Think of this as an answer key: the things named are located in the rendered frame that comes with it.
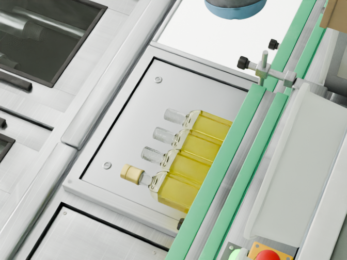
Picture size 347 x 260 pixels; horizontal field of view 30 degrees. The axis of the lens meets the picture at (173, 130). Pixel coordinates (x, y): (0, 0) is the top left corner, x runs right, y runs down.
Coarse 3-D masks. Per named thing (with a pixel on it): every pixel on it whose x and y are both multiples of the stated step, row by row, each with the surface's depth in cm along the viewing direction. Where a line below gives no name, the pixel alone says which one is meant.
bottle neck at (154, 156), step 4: (144, 148) 142; (148, 148) 142; (144, 152) 142; (148, 152) 142; (152, 152) 142; (156, 152) 142; (160, 152) 142; (144, 156) 142; (148, 156) 142; (152, 156) 141; (156, 156) 141; (160, 156) 141; (148, 160) 142; (152, 160) 142; (156, 160) 141; (160, 160) 141
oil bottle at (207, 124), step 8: (192, 112) 146; (200, 112) 146; (208, 112) 146; (184, 120) 147; (192, 120) 145; (200, 120) 145; (208, 120) 145; (216, 120) 145; (224, 120) 145; (184, 128) 146; (192, 128) 144; (200, 128) 144; (208, 128) 144; (216, 128) 143; (224, 128) 143; (216, 136) 143; (224, 136) 142
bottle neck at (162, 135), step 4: (156, 128) 145; (160, 128) 146; (156, 132) 145; (160, 132) 145; (164, 132) 145; (168, 132) 145; (156, 136) 145; (160, 136) 145; (164, 136) 144; (168, 136) 144; (172, 136) 144; (160, 140) 145; (164, 140) 145; (168, 140) 144
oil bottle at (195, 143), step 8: (176, 136) 143; (184, 136) 142; (192, 136) 142; (200, 136) 142; (208, 136) 142; (176, 144) 142; (184, 144) 141; (192, 144) 141; (200, 144) 141; (208, 144) 141; (216, 144) 141; (192, 152) 141; (200, 152) 140; (208, 152) 140; (216, 152) 140
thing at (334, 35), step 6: (336, 30) 122; (330, 36) 124; (336, 36) 124; (330, 42) 125; (330, 48) 126; (330, 54) 129; (324, 60) 130; (330, 60) 130; (324, 66) 131; (324, 72) 133; (324, 78) 136
